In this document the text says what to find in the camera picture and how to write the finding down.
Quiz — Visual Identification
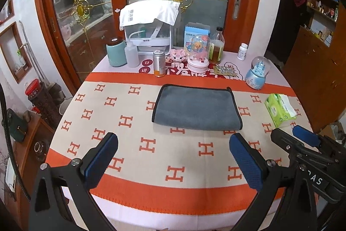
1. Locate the glass bottle amber liquid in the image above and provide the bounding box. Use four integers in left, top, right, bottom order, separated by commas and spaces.
209, 27, 225, 64

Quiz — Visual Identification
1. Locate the pill blister pack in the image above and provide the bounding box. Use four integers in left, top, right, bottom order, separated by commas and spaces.
213, 65, 235, 77

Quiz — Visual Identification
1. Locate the silver orange can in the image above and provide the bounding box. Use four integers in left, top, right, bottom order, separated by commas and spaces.
153, 49, 166, 78

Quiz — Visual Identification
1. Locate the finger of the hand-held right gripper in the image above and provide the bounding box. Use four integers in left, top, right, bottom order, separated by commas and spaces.
270, 128, 300, 158
292, 125, 322, 149

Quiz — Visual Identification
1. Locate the teal cylindrical humidifier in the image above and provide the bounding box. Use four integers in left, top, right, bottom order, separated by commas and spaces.
106, 37, 127, 67

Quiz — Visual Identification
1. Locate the blue carton box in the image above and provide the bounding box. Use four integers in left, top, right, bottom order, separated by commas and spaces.
184, 23, 211, 51

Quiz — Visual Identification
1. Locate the cardboard box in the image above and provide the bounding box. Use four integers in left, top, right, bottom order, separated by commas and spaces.
319, 121, 346, 143

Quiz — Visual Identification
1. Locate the white pill bottle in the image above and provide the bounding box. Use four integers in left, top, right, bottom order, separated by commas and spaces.
237, 43, 248, 61

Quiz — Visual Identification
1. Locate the green handbag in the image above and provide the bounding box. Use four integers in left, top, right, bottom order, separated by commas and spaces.
7, 109, 29, 143

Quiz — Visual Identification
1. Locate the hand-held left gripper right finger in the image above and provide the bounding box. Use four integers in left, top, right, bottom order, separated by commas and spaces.
228, 133, 318, 231

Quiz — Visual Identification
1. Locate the blue snow globe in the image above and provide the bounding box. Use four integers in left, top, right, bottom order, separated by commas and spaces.
245, 56, 271, 90

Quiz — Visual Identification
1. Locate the wooden wall niche frame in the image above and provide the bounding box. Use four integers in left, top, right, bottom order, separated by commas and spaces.
0, 23, 33, 84

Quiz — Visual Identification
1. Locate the black strap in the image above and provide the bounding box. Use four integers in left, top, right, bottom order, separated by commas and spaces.
0, 85, 31, 203

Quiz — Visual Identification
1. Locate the pink duck music globe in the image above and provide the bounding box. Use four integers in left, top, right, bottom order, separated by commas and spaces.
187, 34, 211, 72

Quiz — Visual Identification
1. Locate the orange patterned table blanket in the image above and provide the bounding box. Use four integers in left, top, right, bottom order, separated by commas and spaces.
45, 73, 314, 202

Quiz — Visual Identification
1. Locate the white cloth bag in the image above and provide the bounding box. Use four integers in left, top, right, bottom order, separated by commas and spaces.
119, 1, 181, 30

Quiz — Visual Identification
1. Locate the pink printed tablecloth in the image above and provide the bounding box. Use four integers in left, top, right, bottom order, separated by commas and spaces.
45, 50, 300, 231

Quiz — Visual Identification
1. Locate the wooden shelf cabinet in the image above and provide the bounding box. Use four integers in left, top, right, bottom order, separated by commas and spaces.
281, 0, 346, 134

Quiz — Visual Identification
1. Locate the white squeeze bottle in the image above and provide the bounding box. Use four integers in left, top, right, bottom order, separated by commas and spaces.
124, 31, 140, 68

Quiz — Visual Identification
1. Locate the green tissue pack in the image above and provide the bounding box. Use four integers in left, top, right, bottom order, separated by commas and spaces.
264, 94, 297, 128

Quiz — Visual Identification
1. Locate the pink block toy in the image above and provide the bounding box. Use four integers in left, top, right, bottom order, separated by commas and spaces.
165, 48, 190, 64

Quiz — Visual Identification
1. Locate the red-lidded jar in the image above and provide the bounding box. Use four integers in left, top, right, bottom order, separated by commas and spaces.
25, 79, 61, 129

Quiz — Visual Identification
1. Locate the wooden side cabinet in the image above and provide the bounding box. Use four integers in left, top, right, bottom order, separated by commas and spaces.
11, 112, 56, 221

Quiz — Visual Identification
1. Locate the clear glass jar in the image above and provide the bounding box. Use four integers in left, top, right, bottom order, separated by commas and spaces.
34, 140, 50, 162

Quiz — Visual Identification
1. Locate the grey towel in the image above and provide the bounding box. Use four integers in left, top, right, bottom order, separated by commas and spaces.
151, 84, 243, 131

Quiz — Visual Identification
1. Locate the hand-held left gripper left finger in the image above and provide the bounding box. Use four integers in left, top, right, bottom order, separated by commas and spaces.
28, 132, 119, 231

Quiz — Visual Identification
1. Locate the white appliance with towel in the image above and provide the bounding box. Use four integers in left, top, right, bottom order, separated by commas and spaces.
124, 18, 176, 54

